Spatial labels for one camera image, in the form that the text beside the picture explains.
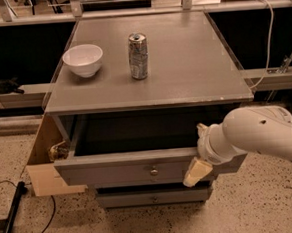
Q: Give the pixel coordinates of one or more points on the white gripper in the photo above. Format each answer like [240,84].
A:
[204,147]

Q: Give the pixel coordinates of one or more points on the grey top drawer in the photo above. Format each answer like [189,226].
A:
[126,167]

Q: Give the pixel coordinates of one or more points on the grey drawer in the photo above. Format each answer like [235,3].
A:
[153,198]
[147,182]
[126,167]

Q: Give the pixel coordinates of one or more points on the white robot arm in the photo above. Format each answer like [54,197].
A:
[265,130]

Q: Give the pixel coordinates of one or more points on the grey bottom drawer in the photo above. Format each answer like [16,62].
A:
[153,198]

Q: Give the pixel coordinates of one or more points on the grey middle drawer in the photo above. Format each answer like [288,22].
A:
[147,182]

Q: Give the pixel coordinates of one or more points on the silver drink can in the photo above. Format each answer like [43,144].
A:
[138,55]

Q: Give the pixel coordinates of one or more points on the metal diagonal brace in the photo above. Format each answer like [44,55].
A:
[278,79]

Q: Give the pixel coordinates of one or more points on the crumpled brown object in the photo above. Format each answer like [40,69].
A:
[58,151]

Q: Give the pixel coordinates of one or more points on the white ceramic bowl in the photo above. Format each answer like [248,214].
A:
[84,60]

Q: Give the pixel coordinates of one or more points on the wooden side box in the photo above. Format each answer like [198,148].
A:
[44,177]

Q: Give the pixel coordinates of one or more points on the black bar on floor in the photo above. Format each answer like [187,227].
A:
[7,223]

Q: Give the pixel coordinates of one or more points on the black object on ledge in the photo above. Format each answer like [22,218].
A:
[8,86]

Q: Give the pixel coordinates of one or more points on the metal frame rail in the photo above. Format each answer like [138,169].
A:
[24,12]

